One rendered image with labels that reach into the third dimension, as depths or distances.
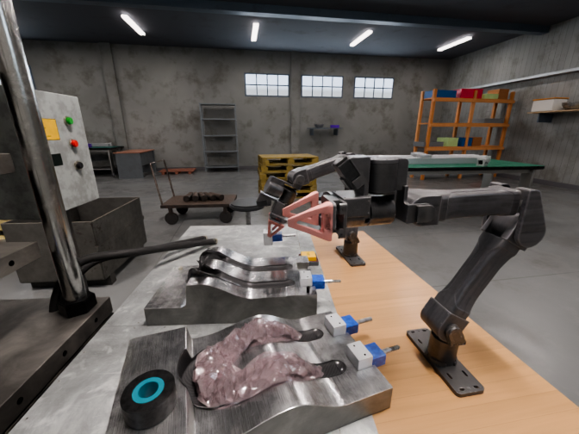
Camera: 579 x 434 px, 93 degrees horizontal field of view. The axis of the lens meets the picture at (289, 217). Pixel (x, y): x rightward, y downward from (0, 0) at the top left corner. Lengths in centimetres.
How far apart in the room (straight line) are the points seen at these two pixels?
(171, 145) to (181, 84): 199
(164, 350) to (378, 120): 1108
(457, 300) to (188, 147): 998
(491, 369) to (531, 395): 8
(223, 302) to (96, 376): 32
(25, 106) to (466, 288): 115
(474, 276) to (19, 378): 108
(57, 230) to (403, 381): 101
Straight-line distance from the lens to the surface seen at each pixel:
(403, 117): 1191
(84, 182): 135
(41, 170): 101
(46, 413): 84
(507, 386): 87
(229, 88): 1026
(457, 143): 929
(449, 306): 74
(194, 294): 85
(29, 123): 100
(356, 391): 65
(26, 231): 306
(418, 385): 78
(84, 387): 85
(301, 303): 84
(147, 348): 70
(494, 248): 73
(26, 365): 102
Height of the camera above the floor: 135
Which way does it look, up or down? 18 degrees down
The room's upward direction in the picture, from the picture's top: straight up
